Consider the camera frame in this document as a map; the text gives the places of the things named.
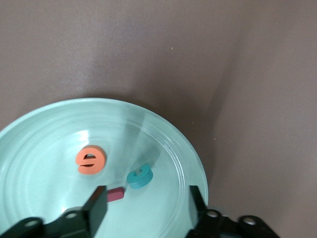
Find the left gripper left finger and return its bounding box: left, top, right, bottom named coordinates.
left=44, top=186, right=109, bottom=238

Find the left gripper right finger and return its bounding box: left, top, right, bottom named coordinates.
left=188, top=185, right=238, bottom=238

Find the dark red foam letter l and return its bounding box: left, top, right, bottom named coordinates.
left=106, top=187, right=125, bottom=203

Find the teal foam letter c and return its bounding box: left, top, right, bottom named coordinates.
left=126, top=164, right=154, bottom=189

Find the orange foam letter e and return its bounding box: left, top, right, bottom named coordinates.
left=75, top=145, right=106, bottom=176

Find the green plate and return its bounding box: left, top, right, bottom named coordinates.
left=0, top=98, right=209, bottom=238

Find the brown paper table cover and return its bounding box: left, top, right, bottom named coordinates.
left=0, top=0, right=317, bottom=238

